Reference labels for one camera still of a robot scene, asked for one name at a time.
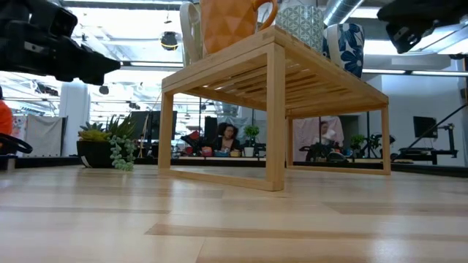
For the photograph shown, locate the person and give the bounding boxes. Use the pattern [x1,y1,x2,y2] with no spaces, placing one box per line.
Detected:
[0,100,14,136]
[312,121,337,147]
[211,122,242,153]

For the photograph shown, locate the yellow-green succulent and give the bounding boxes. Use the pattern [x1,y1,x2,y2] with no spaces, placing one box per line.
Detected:
[78,129,113,142]

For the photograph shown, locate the black yellow dome camera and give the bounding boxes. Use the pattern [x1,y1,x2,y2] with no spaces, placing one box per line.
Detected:
[159,31,179,51]

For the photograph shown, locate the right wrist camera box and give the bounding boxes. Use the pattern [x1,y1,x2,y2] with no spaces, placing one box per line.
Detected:
[385,20,428,55]

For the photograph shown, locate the spiky green aloe plant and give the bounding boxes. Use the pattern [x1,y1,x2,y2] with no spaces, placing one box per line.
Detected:
[105,113,138,140]

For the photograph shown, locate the trailing string-of-pearls succulent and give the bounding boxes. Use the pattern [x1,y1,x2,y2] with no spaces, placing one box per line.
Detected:
[108,134,137,172]

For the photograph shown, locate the blue-green rosette succulent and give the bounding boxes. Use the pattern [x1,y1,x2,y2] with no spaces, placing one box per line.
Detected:
[80,121,105,132]

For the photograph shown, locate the grey hanging cloth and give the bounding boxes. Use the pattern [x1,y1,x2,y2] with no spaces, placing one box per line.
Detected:
[24,114,67,158]

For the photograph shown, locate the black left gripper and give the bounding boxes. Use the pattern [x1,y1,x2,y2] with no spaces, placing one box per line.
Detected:
[20,0,121,86]

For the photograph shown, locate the orange faceted mug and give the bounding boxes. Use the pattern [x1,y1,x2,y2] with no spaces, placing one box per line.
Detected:
[200,0,279,56]

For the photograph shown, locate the wooden slatted shelf riser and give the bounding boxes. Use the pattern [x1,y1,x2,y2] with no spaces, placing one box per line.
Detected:
[156,24,391,192]

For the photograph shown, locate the black planter bowl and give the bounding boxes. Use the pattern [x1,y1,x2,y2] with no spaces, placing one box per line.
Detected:
[76,140,138,169]

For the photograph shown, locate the black computer monitor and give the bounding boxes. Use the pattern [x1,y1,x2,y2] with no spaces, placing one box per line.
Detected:
[150,110,178,142]
[129,110,151,142]
[412,115,438,139]

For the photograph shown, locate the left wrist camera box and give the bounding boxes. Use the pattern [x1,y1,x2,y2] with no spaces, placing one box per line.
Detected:
[49,7,78,37]

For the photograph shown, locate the long ceiling light strip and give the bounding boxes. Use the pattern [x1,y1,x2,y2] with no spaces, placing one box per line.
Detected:
[120,61,184,69]
[361,68,468,77]

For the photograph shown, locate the black desk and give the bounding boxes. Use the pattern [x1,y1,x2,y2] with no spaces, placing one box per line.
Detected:
[390,147,458,165]

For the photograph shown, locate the white mug teal leaf pattern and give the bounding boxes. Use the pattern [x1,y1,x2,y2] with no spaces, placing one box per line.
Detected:
[274,4,325,52]

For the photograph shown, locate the small leafy green plant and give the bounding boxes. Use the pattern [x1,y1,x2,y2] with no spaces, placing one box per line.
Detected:
[350,134,366,150]
[244,125,261,149]

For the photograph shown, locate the white mug blue floral print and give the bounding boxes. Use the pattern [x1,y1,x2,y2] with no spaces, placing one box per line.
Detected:
[321,23,366,79]

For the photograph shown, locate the silver spiral ceiling duct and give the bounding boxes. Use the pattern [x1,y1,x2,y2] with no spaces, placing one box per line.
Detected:
[323,0,366,26]

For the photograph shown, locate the pale green ribbed mug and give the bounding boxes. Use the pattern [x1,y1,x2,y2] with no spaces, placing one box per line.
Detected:
[178,1,205,68]

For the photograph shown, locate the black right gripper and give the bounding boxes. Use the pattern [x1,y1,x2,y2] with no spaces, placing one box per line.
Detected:
[376,0,468,41]

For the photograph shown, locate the pale pink hanging cloth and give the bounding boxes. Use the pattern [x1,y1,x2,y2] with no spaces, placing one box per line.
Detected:
[292,116,344,162]

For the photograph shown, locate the black office chair back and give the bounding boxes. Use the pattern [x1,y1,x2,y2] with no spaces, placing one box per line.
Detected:
[203,115,219,150]

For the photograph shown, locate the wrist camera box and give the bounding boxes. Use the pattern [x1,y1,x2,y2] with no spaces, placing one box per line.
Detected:
[385,20,428,55]
[49,7,78,37]

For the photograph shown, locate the light blue hanging cloth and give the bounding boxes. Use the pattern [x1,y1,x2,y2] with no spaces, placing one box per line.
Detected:
[217,115,253,140]

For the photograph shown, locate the red fabric bag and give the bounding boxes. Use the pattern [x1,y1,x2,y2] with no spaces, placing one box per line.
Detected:
[181,130,202,155]

